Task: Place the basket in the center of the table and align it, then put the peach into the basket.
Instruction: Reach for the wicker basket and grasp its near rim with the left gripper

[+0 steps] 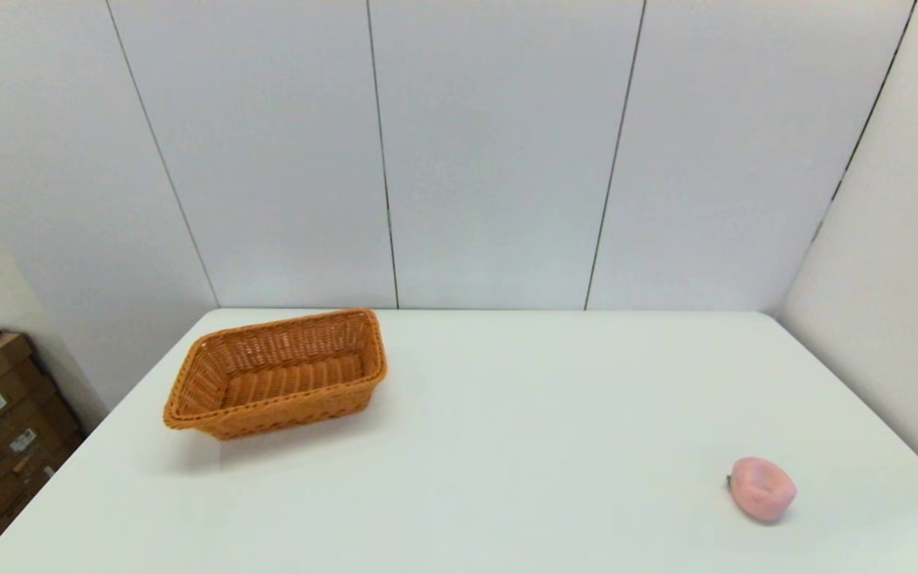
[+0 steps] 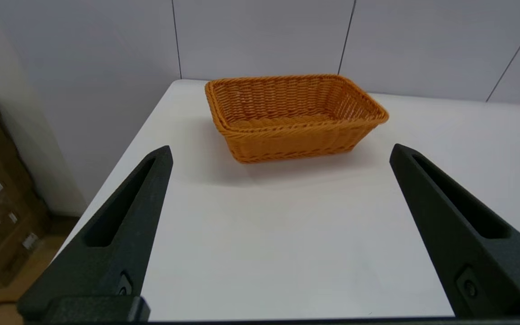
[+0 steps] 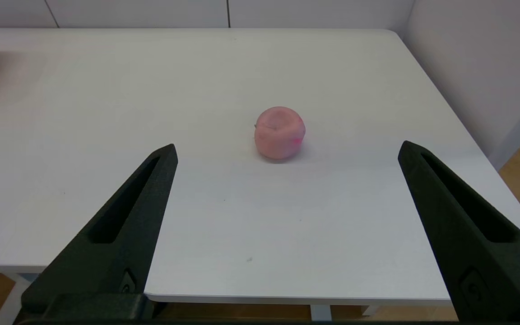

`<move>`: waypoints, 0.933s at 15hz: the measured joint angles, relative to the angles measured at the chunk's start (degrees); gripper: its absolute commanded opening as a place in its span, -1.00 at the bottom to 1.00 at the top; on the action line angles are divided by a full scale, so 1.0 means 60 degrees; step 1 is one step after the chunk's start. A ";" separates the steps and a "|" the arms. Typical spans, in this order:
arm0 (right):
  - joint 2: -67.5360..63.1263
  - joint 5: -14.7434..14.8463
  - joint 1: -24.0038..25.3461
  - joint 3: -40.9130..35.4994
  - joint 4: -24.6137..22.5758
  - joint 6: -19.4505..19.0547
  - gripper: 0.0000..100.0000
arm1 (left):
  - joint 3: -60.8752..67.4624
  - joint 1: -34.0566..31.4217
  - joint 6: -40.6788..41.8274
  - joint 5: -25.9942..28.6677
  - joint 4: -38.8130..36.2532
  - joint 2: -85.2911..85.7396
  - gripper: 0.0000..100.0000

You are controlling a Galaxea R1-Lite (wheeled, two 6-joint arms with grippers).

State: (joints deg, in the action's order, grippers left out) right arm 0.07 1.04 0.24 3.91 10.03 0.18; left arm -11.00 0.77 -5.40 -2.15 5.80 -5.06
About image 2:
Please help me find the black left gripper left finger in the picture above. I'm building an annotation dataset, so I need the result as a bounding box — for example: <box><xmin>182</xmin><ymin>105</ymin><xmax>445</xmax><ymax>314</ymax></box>
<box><xmin>17</xmin><ymin>145</ymin><xmax>174</xmax><ymax>322</ymax></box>

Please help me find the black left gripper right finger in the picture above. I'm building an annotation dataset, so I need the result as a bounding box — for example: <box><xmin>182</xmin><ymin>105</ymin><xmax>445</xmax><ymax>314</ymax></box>
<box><xmin>390</xmin><ymin>144</ymin><xmax>520</xmax><ymax>318</ymax></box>

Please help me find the orange woven wicker basket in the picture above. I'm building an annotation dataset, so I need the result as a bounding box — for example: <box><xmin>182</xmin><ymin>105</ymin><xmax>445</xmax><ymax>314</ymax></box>
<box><xmin>204</xmin><ymin>74</ymin><xmax>390</xmax><ymax>164</ymax></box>

